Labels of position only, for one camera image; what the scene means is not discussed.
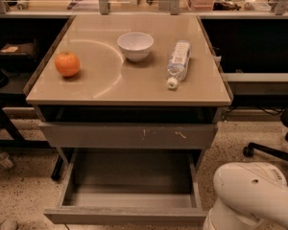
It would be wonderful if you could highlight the clear plastic water bottle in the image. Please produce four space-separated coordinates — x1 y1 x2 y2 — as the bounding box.
166 40 191 90

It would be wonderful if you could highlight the grey top drawer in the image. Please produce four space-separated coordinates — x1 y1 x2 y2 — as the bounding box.
39 122 217 150

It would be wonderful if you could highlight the white ceramic bowl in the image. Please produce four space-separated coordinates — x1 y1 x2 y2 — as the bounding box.
117 32 154 62

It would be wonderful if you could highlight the orange fruit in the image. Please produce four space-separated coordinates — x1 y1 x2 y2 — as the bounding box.
55 52 80 78

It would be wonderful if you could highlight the grey drawer cabinet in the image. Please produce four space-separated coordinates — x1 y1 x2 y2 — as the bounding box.
23 13 234 174

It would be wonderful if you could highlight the black table leg frame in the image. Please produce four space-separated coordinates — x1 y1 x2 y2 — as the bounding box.
0 104 51 149

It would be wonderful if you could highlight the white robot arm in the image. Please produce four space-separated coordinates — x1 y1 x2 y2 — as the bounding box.
204 162 288 230

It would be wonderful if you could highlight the grey drawer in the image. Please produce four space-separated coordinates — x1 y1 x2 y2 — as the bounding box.
39 122 217 150
44 149 206 226

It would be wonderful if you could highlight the small bottle on floor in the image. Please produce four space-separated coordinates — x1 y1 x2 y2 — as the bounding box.
0 150 13 170

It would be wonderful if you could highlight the black office chair base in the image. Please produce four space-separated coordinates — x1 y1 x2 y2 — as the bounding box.
243 106 288 162

